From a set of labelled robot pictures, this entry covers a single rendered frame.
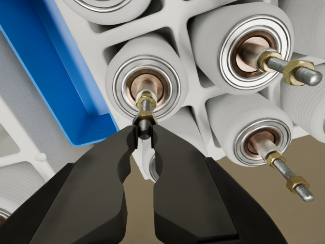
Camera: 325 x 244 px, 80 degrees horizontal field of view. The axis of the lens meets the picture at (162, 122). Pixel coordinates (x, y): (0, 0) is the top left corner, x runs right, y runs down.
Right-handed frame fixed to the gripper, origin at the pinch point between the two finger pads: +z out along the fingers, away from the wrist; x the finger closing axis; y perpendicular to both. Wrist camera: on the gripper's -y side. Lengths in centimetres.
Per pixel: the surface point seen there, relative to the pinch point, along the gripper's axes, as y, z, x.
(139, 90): -0.2, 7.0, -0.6
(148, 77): -0.7, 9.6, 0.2
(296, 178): 7.7, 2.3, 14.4
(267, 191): 47, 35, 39
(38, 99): 7.0, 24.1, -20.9
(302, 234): 74, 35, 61
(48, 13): -7.1, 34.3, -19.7
